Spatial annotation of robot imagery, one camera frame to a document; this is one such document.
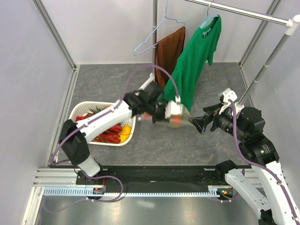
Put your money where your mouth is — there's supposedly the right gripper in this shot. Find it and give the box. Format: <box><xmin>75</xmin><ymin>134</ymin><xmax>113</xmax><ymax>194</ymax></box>
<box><xmin>188</xmin><ymin>101</ymin><xmax>248</xmax><ymax>140</ymax></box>

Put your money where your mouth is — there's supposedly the dotted clear zip bag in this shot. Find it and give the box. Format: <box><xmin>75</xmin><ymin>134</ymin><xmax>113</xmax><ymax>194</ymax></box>
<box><xmin>137</xmin><ymin>106</ymin><xmax>192</xmax><ymax>128</ymax></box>

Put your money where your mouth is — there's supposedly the orange toy pumpkin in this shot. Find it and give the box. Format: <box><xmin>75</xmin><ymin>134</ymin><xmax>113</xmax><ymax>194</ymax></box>
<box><xmin>169</xmin><ymin>115</ymin><xmax>182</xmax><ymax>127</ymax></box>

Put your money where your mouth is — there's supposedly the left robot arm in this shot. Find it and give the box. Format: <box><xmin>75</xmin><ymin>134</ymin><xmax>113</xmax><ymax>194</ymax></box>
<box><xmin>58</xmin><ymin>82</ymin><xmax>164</xmax><ymax>184</ymax></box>

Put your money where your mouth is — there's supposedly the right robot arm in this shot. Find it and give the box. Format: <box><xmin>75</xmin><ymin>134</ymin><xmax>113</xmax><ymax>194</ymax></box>
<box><xmin>189</xmin><ymin>104</ymin><xmax>300</xmax><ymax>225</ymax></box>

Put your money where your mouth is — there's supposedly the yellow toy pepper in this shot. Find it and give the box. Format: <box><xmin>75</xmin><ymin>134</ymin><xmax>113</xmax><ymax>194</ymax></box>
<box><xmin>118</xmin><ymin>125</ymin><xmax>132</xmax><ymax>143</ymax></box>

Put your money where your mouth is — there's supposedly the red toy lobster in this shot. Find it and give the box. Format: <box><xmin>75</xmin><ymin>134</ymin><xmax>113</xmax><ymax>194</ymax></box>
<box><xmin>93</xmin><ymin>124</ymin><xmax>122</xmax><ymax>144</ymax></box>

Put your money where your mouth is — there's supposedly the brown cloth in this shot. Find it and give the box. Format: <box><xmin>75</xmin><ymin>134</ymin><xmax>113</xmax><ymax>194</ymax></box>
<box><xmin>155</xmin><ymin>26</ymin><xmax>186</xmax><ymax>75</ymax></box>

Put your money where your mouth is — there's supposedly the toy pineapple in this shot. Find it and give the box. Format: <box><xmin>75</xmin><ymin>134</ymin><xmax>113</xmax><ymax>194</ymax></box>
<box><xmin>89</xmin><ymin>105</ymin><xmax>110</xmax><ymax>114</ymax></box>

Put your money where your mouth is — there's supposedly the green t-shirt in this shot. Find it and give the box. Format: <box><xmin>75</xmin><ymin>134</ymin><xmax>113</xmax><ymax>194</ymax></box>
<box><xmin>172</xmin><ymin>15</ymin><xmax>222</xmax><ymax>110</ymax></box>

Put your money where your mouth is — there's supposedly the white plastic basket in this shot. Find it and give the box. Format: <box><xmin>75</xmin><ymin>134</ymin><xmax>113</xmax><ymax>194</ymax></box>
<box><xmin>69</xmin><ymin>101</ymin><xmax>136</xmax><ymax>147</ymax></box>

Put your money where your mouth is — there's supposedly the teal hanger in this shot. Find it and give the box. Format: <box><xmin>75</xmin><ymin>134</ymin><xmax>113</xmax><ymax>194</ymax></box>
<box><xmin>200</xmin><ymin>0</ymin><xmax>219</xmax><ymax>29</ymax></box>

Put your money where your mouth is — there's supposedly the metal clothes rack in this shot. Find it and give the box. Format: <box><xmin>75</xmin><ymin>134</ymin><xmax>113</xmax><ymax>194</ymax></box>
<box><xmin>134</xmin><ymin>0</ymin><xmax>300</xmax><ymax>117</ymax></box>

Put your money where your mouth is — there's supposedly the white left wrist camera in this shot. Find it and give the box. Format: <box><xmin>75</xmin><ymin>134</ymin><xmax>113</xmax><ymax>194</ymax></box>
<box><xmin>165</xmin><ymin>97</ymin><xmax>183</xmax><ymax>119</ymax></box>

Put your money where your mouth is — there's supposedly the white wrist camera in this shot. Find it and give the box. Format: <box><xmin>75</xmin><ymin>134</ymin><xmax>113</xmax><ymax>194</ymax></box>
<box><xmin>165</xmin><ymin>97</ymin><xmax>183</xmax><ymax>119</ymax></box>
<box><xmin>218</xmin><ymin>88</ymin><xmax>238</xmax><ymax>114</ymax></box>

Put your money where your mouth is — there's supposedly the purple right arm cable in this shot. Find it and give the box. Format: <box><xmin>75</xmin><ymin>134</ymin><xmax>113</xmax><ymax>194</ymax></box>
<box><xmin>228</xmin><ymin>99</ymin><xmax>298</xmax><ymax>221</ymax></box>

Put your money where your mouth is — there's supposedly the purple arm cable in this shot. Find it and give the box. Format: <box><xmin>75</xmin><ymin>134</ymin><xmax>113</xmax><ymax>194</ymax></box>
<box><xmin>228</xmin><ymin>99</ymin><xmax>298</xmax><ymax>221</ymax></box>
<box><xmin>50</xmin><ymin>64</ymin><xmax>181</xmax><ymax>166</ymax></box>

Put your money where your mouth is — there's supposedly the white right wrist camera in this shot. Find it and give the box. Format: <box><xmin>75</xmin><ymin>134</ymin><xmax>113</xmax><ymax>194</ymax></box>
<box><xmin>218</xmin><ymin>88</ymin><xmax>238</xmax><ymax>114</ymax></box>

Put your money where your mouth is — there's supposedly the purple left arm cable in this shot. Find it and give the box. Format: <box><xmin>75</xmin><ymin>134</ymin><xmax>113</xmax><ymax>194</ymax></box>
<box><xmin>50</xmin><ymin>64</ymin><xmax>181</xmax><ymax>166</ymax></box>

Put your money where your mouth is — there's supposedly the blue wire hanger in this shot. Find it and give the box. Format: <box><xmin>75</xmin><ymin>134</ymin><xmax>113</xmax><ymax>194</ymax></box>
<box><xmin>134</xmin><ymin>0</ymin><xmax>186</xmax><ymax>56</ymax></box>

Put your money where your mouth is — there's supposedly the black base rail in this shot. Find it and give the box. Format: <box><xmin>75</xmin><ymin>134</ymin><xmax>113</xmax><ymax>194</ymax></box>
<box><xmin>76</xmin><ymin>165</ymin><xmax>257</xmax><ymax>194</ymax></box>

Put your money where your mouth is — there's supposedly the white cable duct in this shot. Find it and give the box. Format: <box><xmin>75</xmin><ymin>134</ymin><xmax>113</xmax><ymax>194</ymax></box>
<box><xmin>43</xmin><ymin>187</ymin><xmax>225</xmax><ymax>198</ymax></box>

